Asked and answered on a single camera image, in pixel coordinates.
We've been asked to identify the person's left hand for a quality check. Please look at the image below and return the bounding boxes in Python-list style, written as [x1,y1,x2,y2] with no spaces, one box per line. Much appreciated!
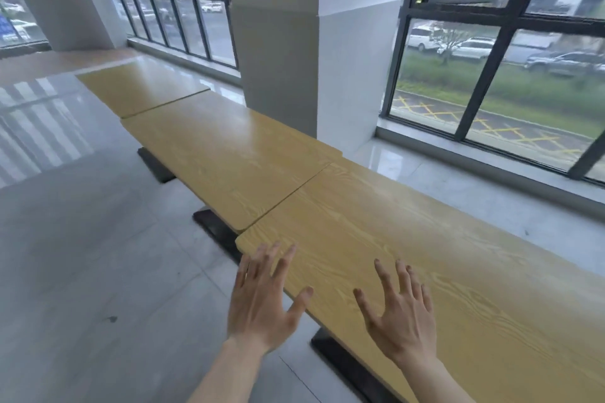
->
[227,242,314,354]

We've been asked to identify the person's right forearm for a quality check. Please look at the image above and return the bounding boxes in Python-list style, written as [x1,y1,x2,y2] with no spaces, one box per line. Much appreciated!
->
[397,355,476,403]

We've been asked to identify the black table base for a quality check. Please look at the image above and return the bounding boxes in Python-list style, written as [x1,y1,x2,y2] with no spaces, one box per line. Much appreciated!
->
[137,148,178,184]
[193,209,244,264]
[310,327,402,403]

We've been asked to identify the person's right hand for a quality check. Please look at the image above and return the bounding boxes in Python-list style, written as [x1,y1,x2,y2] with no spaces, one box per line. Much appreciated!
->
[354,258,438,366]

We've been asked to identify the white car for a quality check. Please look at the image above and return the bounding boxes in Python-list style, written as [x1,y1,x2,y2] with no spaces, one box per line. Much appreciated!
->
[437,37,496,61]

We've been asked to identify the white van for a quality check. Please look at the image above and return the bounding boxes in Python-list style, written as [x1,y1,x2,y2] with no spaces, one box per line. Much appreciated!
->
[406,26,446,52]

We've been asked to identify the grey car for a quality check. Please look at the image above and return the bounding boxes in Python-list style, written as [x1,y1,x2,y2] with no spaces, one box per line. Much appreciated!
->
[525,51,605,78]

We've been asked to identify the person's left forearm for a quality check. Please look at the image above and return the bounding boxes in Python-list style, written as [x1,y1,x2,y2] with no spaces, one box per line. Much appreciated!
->
[187,337,271,403]

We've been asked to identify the wooden table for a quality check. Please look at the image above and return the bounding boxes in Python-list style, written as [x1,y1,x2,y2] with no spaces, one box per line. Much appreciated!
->
[120,88,343,234]
[76,58,211,119]
[235,159,605,403]

